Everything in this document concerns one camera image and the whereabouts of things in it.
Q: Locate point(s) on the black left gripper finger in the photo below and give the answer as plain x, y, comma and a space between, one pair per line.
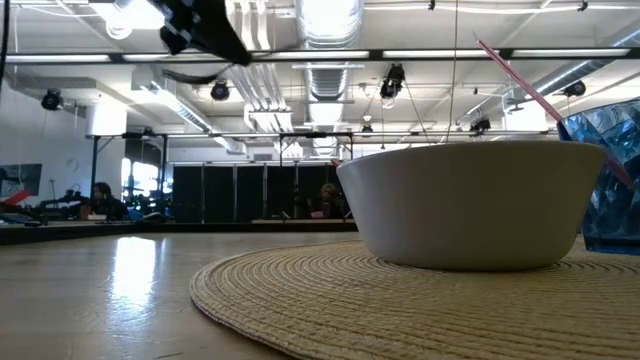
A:
225, 40

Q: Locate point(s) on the pink straw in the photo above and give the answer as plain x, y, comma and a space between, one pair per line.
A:
520, 82

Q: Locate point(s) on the white bowl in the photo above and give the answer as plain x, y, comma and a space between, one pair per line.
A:
470, 210

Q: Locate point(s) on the blue faceted plastic cup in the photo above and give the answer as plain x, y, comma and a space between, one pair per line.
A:
610, 200

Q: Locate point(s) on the black hanging spotlight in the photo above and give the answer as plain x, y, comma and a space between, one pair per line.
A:
480, 125
575, 88
220, 91
393, 80
52, 100

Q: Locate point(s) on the black overhead beam with lights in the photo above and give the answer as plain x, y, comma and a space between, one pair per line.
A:
320, 54

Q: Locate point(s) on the black partition panels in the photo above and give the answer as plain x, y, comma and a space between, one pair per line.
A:
220, 192

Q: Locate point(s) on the tall black metal scaffold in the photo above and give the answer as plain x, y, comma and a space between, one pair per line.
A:
94, 165

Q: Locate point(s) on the person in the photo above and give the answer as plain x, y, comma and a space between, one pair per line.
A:
107, 205
330, 200

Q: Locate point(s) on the background robot equipment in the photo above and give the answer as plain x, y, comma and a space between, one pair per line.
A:
65, 202

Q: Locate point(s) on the red slanted bar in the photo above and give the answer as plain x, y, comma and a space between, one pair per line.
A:
17, 197

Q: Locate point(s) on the round woven beige placemat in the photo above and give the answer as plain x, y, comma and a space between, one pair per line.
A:
375, 310

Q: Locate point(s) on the silver ceiling duct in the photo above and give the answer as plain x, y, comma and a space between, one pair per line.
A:
327, 80

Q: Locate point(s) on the black metal table frame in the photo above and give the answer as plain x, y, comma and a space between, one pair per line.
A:
150, 232

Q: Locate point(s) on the dark wall picture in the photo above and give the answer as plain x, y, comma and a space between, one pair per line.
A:
20, 180

